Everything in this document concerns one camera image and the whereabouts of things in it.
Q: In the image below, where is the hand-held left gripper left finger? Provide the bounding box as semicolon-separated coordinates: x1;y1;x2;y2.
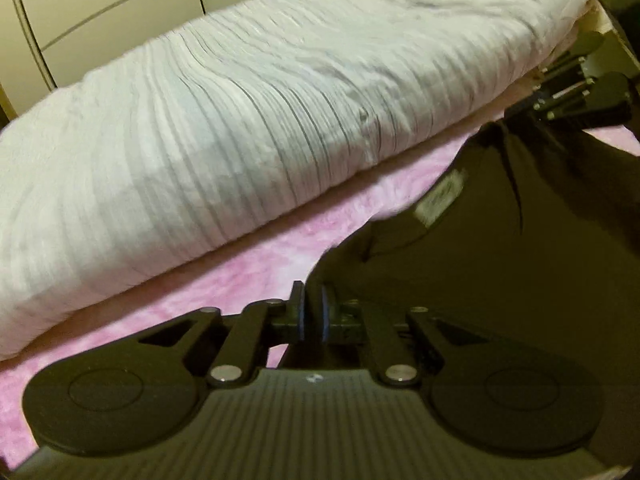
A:
139;281;309;387

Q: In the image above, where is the white ribbed rolled quilt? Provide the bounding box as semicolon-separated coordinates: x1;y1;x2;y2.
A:
0;0;601;361

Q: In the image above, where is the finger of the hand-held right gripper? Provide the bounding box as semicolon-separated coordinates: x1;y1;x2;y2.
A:
537;30;607;92
505;72;633;132

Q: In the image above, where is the dark brown shirt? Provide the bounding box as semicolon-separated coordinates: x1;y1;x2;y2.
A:
277;117;640;441

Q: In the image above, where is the cream wardrobe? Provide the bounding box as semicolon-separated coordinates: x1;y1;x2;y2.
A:
0;0;303;128

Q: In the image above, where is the pink floral blanket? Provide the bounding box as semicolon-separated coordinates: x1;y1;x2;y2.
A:
0;125;640;466

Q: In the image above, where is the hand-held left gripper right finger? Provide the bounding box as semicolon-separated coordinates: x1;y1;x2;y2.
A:
320;285;483;387

